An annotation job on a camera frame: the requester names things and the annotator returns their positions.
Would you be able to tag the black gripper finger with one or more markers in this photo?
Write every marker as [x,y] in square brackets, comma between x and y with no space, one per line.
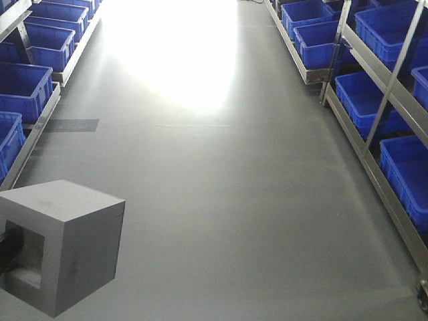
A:
[11,242]
[8,264]

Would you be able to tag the gray hollow cube base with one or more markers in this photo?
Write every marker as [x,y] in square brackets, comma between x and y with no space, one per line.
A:
[71,237]

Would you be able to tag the left steel shelf rack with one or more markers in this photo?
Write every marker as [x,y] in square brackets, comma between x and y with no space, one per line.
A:
[41,44]

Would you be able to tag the steel shelf rack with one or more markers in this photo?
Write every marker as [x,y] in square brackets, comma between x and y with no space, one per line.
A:
[370,58]
[41,44]

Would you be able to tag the right steel shelf rack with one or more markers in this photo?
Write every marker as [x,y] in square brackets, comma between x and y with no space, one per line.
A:
[370,58]

